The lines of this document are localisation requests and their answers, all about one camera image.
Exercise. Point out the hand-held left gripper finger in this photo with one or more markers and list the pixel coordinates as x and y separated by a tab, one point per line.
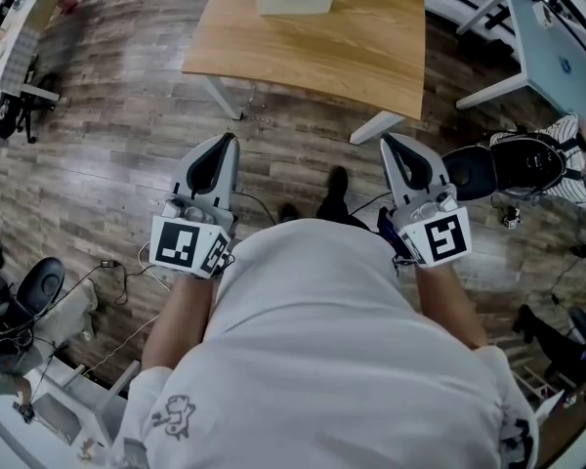
195	169
228	174

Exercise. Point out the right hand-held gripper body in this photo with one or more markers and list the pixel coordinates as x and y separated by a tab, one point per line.
442	237

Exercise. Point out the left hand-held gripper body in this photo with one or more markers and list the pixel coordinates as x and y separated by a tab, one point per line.
180	247

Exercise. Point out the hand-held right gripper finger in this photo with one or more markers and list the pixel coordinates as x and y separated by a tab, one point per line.
432	169
389	174

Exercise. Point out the person's left forearm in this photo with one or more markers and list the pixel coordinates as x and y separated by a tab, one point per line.
178	320

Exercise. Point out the person's right forearm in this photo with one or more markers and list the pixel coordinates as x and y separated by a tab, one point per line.
451	306

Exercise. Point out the red small object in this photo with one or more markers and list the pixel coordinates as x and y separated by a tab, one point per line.
69	3

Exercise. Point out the white desk with checked edge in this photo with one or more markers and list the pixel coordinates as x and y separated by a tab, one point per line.
14	42

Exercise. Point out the black office chair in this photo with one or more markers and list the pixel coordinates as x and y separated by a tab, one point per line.
473	169

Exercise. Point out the person's black shoe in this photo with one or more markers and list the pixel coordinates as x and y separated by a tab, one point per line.
288	212
336	193

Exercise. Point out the small black-and-white patterned block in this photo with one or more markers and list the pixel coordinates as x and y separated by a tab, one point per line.
511	222

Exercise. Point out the wooden table with white legs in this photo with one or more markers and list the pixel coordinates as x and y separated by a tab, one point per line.
322	56

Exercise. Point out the black round-seat chair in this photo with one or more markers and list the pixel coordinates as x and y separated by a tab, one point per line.
41	284

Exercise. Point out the pale blue desk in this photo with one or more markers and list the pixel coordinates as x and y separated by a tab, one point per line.
556	66

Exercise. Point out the person's white t-shirt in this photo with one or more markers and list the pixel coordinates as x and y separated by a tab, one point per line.
322	350

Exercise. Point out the black swivel chair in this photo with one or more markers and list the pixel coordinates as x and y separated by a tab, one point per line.
24	105

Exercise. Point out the small white device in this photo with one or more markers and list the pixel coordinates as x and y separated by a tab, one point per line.
543	16

